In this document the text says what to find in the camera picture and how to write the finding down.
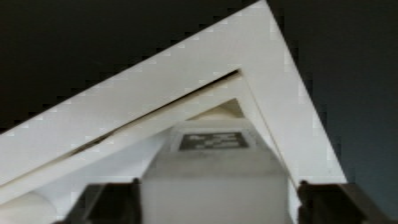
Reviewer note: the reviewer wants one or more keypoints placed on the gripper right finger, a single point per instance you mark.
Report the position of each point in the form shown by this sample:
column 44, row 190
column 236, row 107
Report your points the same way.
column 335, row 204

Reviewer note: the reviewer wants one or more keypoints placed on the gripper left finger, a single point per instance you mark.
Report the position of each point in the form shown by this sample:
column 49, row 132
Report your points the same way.
column 106, row 205

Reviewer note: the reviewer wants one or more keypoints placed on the white leg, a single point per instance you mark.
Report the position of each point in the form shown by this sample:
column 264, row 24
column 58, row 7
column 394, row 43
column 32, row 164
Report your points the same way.
column 215, row 182

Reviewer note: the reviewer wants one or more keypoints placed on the white square tabletop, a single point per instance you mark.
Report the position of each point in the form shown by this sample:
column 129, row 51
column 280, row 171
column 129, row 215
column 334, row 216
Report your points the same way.
column 40, row 206

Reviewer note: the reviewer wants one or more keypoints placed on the white U-shaped fence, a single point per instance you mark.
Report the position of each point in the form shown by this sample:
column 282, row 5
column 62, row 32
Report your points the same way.
column 229, row 64

